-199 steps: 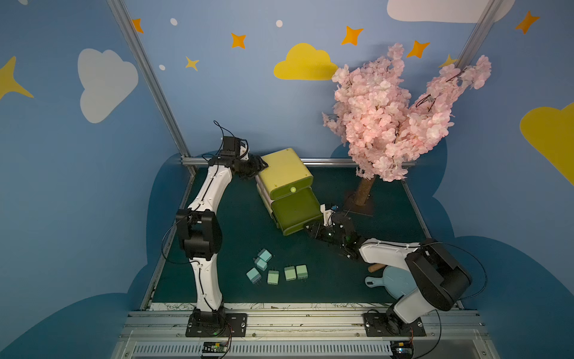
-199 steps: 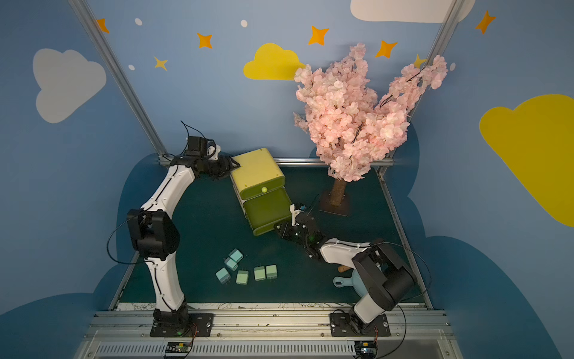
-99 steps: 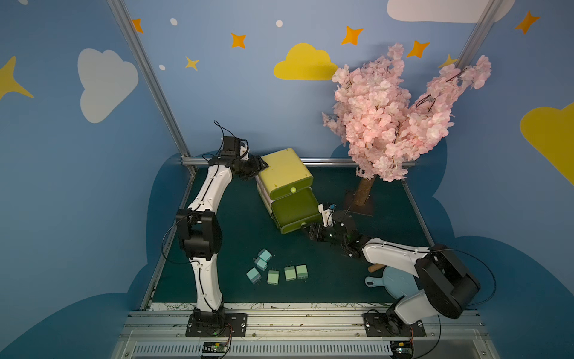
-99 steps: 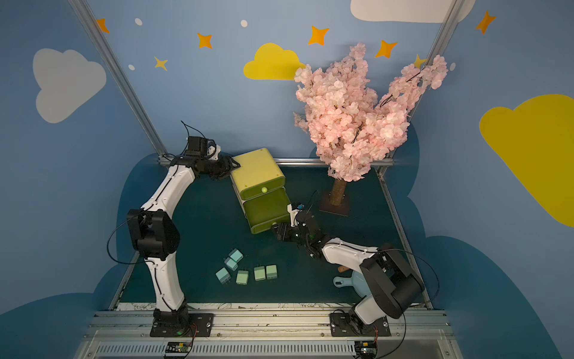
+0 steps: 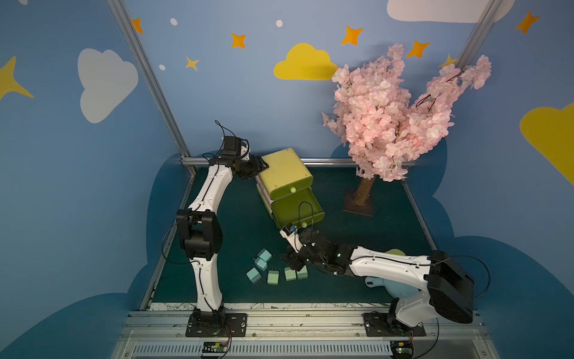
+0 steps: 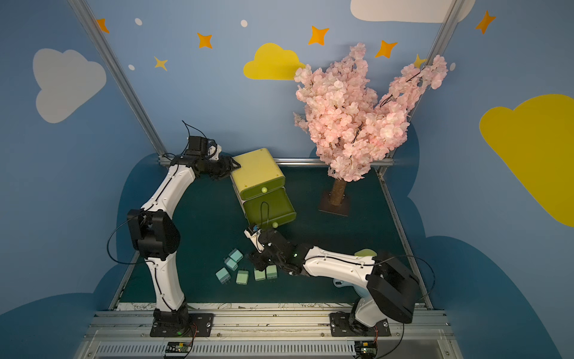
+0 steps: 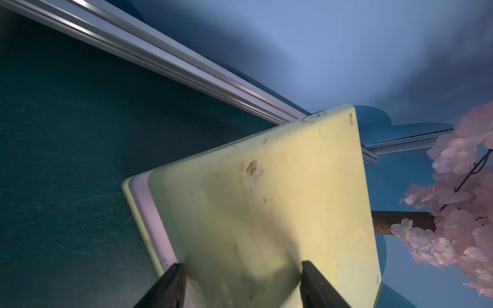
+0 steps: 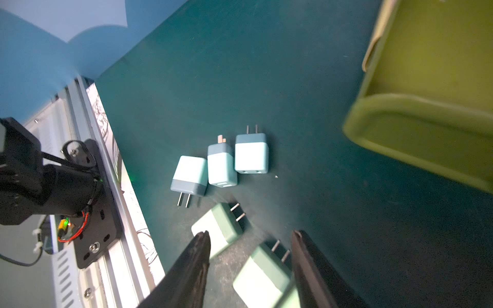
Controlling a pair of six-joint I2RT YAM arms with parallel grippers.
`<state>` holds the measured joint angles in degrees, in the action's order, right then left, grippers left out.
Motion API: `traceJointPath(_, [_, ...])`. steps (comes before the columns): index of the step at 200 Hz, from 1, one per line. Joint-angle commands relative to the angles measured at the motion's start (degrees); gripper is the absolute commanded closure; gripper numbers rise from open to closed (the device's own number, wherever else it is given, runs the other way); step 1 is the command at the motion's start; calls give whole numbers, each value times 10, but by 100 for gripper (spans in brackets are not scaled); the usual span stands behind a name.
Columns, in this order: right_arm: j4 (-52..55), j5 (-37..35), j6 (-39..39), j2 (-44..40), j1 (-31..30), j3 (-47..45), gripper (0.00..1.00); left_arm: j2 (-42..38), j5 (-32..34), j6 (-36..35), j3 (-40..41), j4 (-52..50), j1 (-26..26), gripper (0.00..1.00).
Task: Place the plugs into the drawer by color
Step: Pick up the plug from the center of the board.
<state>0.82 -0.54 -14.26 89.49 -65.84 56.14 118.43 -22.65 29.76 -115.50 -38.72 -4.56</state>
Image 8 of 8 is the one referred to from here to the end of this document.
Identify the left controller board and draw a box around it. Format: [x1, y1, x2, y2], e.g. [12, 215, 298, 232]
[40, 215, 76, 255]

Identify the light green plug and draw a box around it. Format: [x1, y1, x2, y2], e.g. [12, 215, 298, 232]
[191, 203, 245, 259]
[233, 240, 301, 307]

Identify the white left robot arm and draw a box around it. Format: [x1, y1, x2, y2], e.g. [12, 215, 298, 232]
[1, 118, 103, 225]

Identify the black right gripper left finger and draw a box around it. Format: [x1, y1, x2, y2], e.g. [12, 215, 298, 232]
[139, 231, 211, 307]

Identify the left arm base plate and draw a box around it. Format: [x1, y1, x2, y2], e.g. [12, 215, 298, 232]
[72, 139, 123, 269]

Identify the aluminium frame rail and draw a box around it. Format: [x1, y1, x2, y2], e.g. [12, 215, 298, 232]
[22, 76, 166, 308]

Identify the green drawer cabinet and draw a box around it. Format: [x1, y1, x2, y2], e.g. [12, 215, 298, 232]
[343, 1, 492, 192]

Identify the teal plug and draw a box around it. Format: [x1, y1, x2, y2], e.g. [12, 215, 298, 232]
[234, 124, 269, 174]
[170, 155, 208, 207]
[207, 135, 238, 188]

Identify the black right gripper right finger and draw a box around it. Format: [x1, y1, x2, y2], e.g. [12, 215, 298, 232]
[291, 230, 368, 307]

